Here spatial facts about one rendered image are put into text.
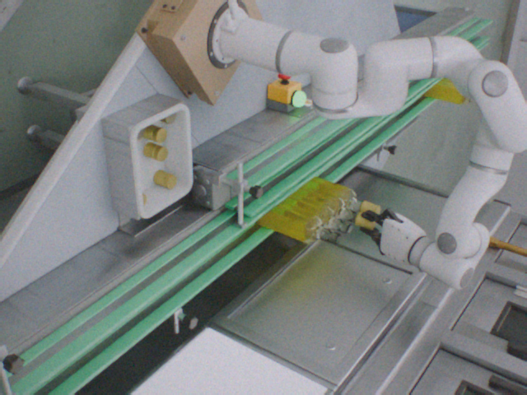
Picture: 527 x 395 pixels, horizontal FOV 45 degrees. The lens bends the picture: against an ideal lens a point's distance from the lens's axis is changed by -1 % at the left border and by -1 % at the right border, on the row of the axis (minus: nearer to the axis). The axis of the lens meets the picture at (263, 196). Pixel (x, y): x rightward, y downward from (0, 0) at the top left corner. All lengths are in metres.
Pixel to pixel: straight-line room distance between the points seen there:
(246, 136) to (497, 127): 0.65
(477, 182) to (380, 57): 0.34
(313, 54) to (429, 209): 0.86
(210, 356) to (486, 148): 0.73
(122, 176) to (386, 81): 0.58
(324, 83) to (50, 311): 0.69
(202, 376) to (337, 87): 0.65
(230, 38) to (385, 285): 0.71
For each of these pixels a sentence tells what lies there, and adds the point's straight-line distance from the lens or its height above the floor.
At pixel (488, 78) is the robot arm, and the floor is 1.40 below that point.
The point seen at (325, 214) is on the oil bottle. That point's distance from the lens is 1.59.
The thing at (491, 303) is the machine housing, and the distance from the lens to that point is 1.72.
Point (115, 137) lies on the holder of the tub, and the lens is 1.35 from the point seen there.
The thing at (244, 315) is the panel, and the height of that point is 1.03.
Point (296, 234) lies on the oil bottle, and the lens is 1.57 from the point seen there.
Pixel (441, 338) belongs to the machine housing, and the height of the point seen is 1.43.
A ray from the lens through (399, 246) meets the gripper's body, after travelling 1.55.
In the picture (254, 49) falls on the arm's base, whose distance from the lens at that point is 1.38.
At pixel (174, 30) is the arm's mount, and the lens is 1.33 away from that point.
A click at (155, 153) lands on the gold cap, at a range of 1.43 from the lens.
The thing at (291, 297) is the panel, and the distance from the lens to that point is 1.57.
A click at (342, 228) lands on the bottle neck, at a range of 1.58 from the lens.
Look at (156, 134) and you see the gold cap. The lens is 1.40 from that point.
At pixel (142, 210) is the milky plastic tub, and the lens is 1.39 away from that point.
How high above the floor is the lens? 1.71
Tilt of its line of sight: 29 degrees down
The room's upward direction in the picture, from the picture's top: 110 degrees clockwise
